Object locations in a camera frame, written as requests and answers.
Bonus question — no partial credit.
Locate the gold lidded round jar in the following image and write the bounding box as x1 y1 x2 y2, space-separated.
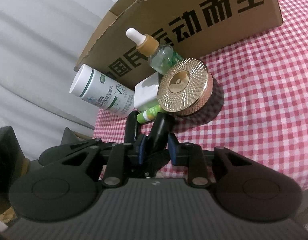
157 58 225 125

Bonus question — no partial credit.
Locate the green white lip balm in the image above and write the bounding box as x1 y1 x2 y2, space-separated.
136 105 162 124

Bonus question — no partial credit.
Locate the white supplement bottle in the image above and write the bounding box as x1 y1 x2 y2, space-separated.
69 64 134 118

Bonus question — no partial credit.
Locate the white square box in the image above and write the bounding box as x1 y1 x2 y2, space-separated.
134 72 159 112

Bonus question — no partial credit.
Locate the dropper bottle green label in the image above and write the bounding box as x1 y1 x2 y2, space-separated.
126 28 183 75

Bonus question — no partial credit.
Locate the pink checkered bed cover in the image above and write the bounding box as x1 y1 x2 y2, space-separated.
93 0 308 192

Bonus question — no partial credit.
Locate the cardboard box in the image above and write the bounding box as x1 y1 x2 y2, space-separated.
75 0 283 88

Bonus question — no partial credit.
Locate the white curtain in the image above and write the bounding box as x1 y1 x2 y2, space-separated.
0 0 117 159

